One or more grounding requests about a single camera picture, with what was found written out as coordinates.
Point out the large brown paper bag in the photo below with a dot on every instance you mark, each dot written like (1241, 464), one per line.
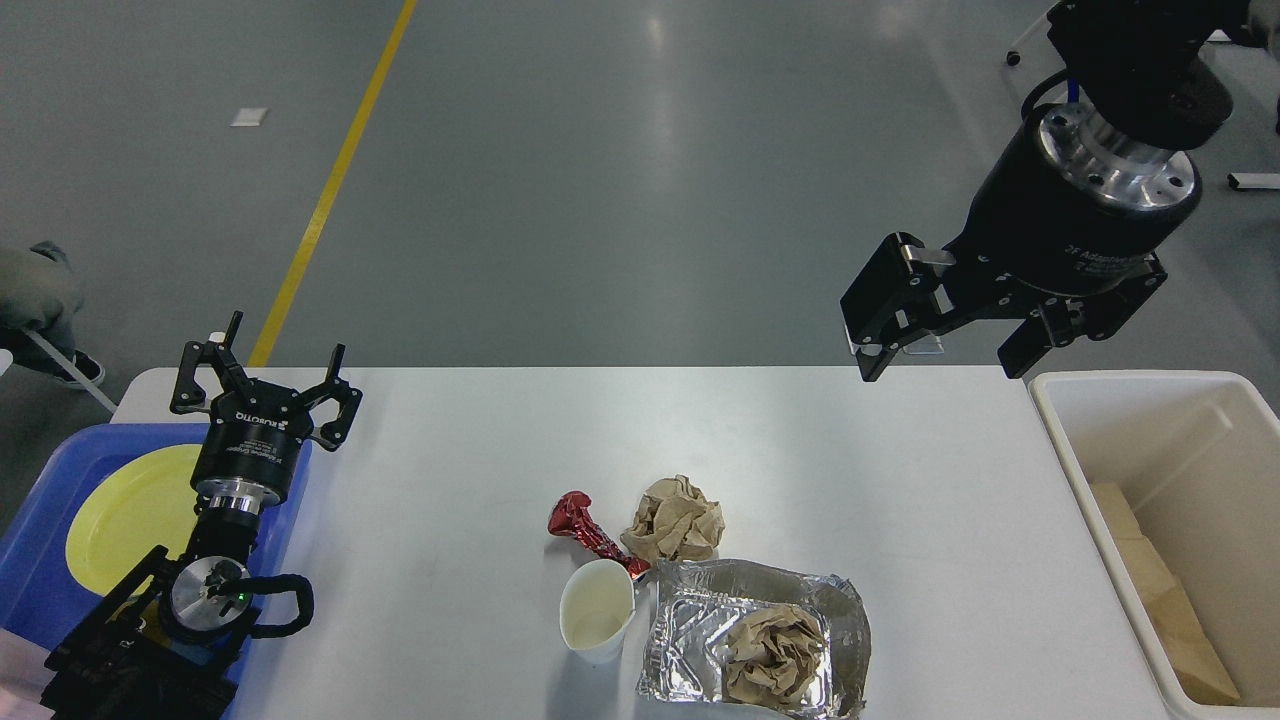
(1144, 565)

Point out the red foil wrapper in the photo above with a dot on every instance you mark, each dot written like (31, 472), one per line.
(570, 518)

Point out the black white sneaker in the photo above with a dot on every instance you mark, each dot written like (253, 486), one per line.
(91, 373)

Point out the aluminium foil tray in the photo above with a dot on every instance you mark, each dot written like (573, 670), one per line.
(697, 602)

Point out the person leg in jeans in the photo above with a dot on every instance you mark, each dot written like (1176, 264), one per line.
(39, 293)

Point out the blue plastic tray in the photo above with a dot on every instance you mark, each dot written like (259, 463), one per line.
(41, 600)

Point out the paper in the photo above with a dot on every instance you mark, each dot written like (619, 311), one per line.
(773, 655)

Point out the office chair with castors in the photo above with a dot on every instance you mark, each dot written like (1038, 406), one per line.
(1030, 36)

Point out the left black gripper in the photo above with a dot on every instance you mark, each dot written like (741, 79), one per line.
(250, 450)

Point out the white bar on floor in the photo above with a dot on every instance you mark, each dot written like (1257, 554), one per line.
(1254, 182)

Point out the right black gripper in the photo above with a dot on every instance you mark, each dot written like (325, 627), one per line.
(1062, 234)

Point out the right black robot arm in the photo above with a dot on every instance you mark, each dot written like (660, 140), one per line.
(1138, 63)

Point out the brown paper ball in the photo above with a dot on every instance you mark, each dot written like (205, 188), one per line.
(675, 521)

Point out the yellow plastic plate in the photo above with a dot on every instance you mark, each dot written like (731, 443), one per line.
(146, 502)

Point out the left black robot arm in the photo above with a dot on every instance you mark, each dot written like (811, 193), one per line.
(162, 641)

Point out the white plastic bin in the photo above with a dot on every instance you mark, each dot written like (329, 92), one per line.
(1195, 454)

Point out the right floor outlet plate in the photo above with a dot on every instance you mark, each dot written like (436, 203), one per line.
(930, 345)

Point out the white paper cup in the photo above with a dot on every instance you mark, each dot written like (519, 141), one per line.
(596, 606)

